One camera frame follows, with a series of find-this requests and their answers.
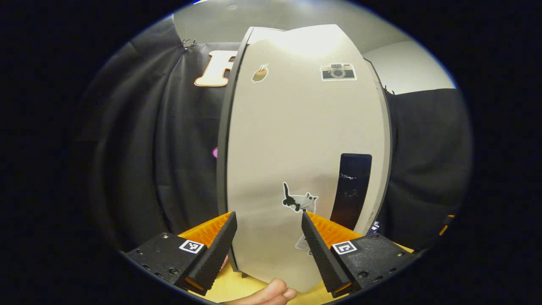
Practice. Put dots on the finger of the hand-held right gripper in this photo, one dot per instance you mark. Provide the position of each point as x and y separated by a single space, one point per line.
449 217

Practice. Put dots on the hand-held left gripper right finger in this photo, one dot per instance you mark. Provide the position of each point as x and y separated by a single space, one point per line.
324 254

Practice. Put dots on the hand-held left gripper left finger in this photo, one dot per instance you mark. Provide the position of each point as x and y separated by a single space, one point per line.
211 250

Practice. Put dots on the white shoe cabinet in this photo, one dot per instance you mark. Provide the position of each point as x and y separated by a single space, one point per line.
222 161

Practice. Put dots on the white shoe cabinet door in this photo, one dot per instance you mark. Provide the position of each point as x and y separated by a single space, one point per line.
288 135

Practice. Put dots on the black backdrop cloth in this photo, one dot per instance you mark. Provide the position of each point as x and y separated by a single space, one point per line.
169 148

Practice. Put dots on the metal cloth clip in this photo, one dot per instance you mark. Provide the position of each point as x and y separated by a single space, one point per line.
188 43

